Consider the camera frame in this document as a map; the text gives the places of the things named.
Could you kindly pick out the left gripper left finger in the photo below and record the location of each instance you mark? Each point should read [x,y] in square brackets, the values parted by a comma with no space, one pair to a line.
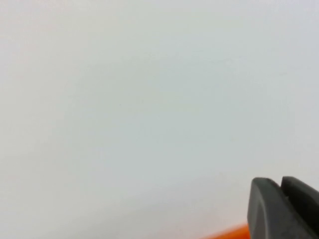
[266,214]

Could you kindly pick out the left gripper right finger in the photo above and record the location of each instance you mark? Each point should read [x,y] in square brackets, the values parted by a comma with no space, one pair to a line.
[306,201]

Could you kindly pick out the orange plastic cutlery crate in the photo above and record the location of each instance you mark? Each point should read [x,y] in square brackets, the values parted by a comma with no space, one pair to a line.
[231,231]

